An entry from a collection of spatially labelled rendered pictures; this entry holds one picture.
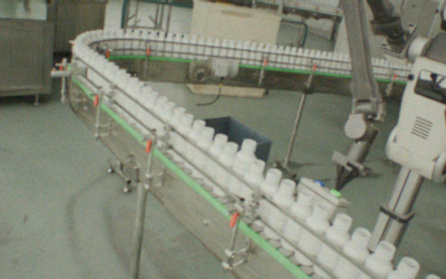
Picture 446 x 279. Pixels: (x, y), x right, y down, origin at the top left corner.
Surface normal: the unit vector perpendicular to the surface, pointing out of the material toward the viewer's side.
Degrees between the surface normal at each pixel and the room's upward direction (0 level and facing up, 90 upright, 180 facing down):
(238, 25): 90
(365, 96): 98
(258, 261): 90
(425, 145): 90
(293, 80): 90
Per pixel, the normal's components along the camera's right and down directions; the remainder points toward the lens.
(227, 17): 0.35, 0.43
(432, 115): -0.77, 0.12
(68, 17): 0.62, 0.41
